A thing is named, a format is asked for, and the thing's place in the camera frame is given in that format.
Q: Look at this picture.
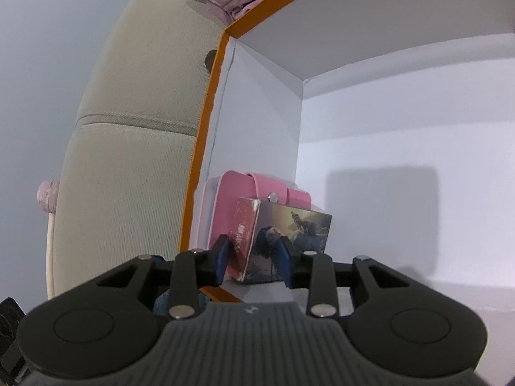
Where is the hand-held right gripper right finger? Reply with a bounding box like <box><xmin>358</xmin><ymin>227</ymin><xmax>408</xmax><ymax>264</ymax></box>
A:
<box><xmin>270</xmin><ymin>236</ymin><xmax>407</xmax><ymax>318</ymax></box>

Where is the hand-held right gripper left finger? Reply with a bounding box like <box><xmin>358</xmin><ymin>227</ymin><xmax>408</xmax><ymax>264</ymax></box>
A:
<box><xmin>94</xmin><ymin>235</ymin><xmax>231</xmax><ymax>320</ymax></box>

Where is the printed picture card box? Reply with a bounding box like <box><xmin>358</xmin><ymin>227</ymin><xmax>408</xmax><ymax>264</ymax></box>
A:
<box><xmin>226</xmin><ymin>197</ymin><xmax>333</xmax><ymax>284</ymax></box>

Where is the orange storage box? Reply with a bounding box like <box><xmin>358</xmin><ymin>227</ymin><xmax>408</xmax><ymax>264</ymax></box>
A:
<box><xmin>178</xmin><ymin>0</ymin><xmax>515</xmax><ymax>314</ymax></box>

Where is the pink snap case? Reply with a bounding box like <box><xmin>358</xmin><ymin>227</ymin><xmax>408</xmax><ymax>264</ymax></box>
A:
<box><xmin>201</xmin><ymin>170</ymin><xmax>312</xmax><ymax>258</ymax></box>

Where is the pink tipped cream stick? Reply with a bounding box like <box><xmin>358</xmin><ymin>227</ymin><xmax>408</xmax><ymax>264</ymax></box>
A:
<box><xmin>36</xmin><ymin>179</ymin><xmax>60</xmax><ymax>299</ymax></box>

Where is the beige sofa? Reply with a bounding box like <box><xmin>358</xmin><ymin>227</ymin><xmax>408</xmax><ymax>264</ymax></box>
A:
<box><xmin>46</xmin><ymin>0</ymin><xmax>282</xmax><ymax>300</ymax></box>

